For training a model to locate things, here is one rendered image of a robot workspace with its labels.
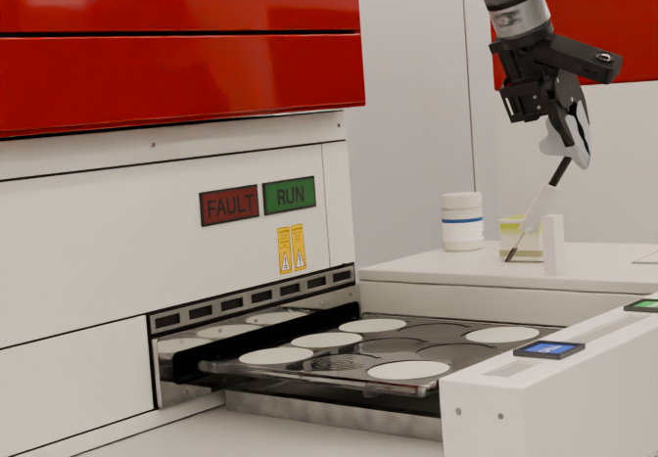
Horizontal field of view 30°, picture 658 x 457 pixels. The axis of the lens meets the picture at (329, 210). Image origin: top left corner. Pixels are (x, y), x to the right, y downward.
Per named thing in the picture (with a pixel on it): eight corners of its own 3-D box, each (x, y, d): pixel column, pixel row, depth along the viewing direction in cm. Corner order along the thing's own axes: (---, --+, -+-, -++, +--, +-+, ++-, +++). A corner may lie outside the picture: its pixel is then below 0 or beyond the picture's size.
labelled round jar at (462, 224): (435, 251, 211) (432, 196, 210) (457, 245, 217) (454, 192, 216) (470, 251, 207) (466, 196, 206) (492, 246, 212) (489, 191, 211)
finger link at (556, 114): (571, 137, 168) (550, 80, 166) (583, 135, 167) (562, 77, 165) (559, 152, 165) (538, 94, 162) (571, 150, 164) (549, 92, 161)
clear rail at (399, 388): (195, 371, 165) (195, 361, 165) (203, 369, 166) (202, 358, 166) (423, 399, 141) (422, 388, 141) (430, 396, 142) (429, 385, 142)
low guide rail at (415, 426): (225, 410, 170) (224, 388, 170) (235, 407, 172) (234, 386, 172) (544, 458, 139) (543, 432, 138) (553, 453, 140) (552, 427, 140)
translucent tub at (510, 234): (498, 261, 193) (495, 219, 192) (520, 254, 199) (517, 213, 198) (541, 262, 189) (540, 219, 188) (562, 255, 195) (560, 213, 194)
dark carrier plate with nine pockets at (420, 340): (210, 366, 165) (209, 361, 165) (364, 318, 192) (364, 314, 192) (419, 390, 144) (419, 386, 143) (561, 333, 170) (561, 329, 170)
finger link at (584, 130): (563, 163, 175) (541, 105, 172) (601, 157, 171) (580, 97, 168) (555, 173, 172) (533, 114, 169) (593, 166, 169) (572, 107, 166)
